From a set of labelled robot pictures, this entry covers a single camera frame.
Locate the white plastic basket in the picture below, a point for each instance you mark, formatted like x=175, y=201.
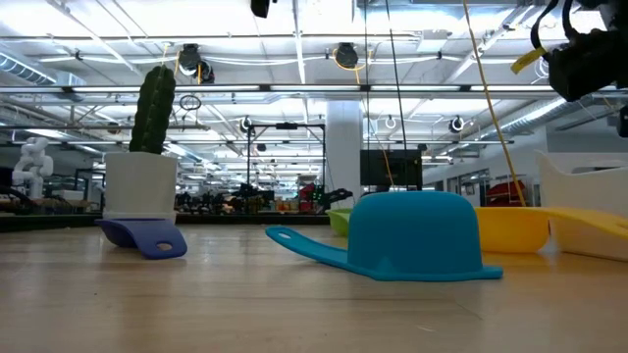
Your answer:
x=584, y=188

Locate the yellow measuring cup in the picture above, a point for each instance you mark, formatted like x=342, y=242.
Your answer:
x=510, y=228

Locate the green measuring cup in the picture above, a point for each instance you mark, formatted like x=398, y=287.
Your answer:
x=339, y=221

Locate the teal measuring cup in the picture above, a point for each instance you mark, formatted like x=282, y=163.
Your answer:
x=412, y=230

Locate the navy measuring cup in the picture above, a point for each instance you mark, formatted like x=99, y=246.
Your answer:
x=147, y=235

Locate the black background robot arm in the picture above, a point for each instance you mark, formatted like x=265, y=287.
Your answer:
x=336, y=196

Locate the red cabinet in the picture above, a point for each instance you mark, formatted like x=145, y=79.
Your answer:
x=505, y=193

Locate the green cactus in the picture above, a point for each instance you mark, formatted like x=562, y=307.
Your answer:
x=153, y=113

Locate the white building column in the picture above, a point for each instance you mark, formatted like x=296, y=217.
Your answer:
x=344, y=147

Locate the black gantry frame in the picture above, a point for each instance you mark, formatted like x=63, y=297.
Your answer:
x=287, y=126

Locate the black table frame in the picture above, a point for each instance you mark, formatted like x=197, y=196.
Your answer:
x=49, y=221

